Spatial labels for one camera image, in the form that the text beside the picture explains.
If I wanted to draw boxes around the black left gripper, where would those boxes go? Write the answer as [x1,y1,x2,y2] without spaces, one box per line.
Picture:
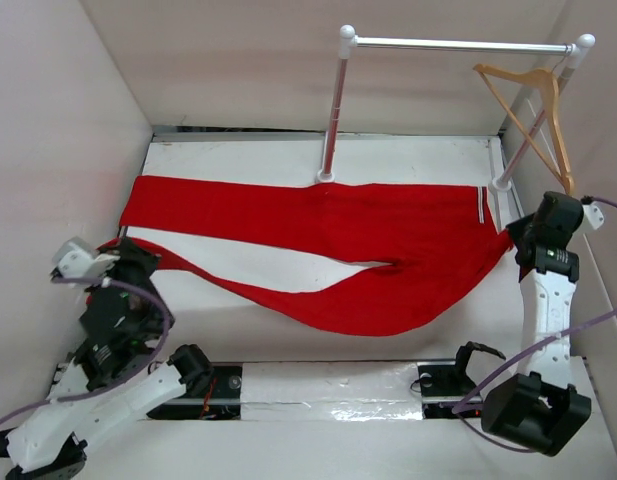
[88,233,180,326]

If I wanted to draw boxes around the red trousers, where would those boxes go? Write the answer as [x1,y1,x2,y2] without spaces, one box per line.
[119,176,512,337]

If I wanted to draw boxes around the wooden clothes hanger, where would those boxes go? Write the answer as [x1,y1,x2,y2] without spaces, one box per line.
[472,63,578,197]

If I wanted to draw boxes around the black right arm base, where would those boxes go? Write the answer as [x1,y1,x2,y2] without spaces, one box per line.
[410,341,506,420]

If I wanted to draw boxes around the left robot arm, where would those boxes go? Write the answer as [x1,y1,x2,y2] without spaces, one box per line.
[0,237,214,479]

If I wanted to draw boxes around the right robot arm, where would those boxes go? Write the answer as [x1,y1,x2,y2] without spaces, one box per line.
[481,192,592,457]

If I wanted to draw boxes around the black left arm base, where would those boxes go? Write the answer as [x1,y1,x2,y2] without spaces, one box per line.
[147,363,243,421]

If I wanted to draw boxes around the white clothes rack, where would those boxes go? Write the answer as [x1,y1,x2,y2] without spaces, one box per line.
[316,25,596,228]

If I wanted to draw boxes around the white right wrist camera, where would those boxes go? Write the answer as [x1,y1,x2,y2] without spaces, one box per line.
[579,196,605,234]

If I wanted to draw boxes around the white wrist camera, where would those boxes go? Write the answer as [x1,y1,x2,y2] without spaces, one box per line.
[579,196,605,234]
[51,237,120,279]

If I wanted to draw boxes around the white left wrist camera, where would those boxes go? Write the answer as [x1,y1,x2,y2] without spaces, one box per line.
[51,237,120,279]

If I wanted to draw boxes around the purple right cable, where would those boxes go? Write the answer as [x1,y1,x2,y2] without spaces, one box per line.
[452,197,617,454]

